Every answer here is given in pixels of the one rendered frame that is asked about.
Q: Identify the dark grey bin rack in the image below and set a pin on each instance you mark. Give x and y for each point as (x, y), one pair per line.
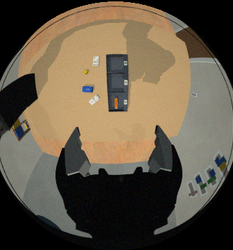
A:
(116, 66)

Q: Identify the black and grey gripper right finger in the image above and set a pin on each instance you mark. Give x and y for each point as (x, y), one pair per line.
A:
(165, 161)

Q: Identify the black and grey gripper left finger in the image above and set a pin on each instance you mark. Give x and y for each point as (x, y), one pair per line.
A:
(72, 165)

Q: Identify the white domino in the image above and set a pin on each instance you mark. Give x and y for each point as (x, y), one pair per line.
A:
(94, 99)
(95, 61)

